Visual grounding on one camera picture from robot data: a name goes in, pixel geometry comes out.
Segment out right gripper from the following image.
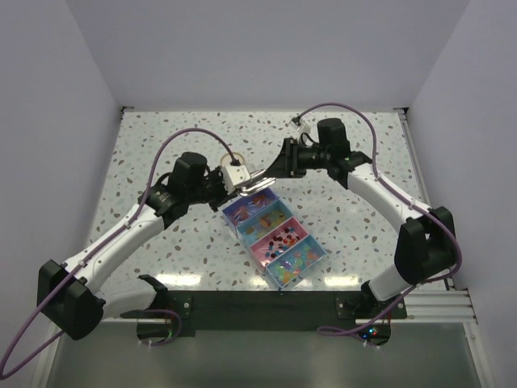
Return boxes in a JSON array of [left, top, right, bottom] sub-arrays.
[[263, 137, 330, 179]]

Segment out metal scoop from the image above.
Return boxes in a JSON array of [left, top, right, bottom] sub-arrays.
[[236, 169, 276, 196]]

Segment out purple candy box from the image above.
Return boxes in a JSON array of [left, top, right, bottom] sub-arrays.
[[222, 188, 278, 226]]

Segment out pink candy box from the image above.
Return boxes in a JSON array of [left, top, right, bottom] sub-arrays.
[[250, 217, 309, 272]]

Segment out light blue candy box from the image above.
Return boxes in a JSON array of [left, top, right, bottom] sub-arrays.
[[266, 235, 326, 289]]

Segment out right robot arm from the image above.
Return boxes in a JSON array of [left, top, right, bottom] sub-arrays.
[[264, 118, 459, 318]]

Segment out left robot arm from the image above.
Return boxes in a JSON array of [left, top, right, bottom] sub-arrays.
[[36, 152, 250, 340]]

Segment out gold jar lid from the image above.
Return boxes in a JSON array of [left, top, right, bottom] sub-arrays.
[[220, 152, 246, 167]]

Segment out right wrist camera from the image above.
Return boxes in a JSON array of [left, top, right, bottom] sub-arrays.
[[289, 116, 311, 138]]

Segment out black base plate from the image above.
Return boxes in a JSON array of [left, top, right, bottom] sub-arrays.
[[122, 291, 408, 341]]

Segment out aluminium frame rail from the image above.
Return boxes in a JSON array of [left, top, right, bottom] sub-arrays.
[[399, 108, 485, 388]]

